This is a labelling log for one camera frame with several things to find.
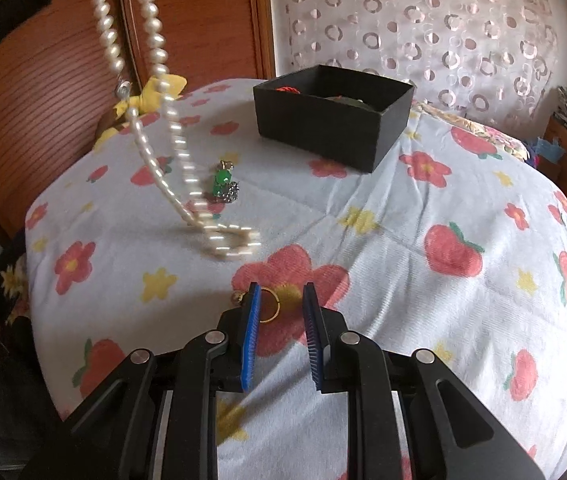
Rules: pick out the floral quilt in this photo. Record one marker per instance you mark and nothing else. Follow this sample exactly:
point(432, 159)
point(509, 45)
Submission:
point(493, 137)

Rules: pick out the dark floral cloth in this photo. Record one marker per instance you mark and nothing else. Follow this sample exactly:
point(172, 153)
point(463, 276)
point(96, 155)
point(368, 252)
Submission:
point(10, 280)

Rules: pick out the yellow plush toy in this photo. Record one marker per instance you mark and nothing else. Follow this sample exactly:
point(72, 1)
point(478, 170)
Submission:
point(176, 85)

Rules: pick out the small gold earring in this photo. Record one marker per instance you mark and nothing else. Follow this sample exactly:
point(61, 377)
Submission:
point(237, 299)

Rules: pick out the brown wooden wardrobe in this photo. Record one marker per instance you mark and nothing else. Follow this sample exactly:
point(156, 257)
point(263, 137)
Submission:
point(198, 20)

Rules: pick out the sheer circle pattern curtain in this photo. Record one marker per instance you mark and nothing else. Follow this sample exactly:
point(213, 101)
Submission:
point(413, 20)

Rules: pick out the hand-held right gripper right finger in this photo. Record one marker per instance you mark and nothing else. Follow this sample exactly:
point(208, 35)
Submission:
point(314, 345)

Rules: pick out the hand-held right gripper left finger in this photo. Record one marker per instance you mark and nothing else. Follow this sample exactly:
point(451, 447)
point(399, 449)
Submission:
point(251, 340)

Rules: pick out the blue plastic bag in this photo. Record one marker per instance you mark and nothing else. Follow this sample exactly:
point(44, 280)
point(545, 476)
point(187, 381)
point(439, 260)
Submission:
point(556, 147)

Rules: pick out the pale green jade bangle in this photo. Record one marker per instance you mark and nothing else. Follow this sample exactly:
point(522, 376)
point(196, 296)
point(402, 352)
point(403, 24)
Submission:
point(351, 102)

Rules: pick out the black cardboard box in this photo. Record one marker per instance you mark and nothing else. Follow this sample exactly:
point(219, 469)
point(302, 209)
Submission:
point(313, 130)

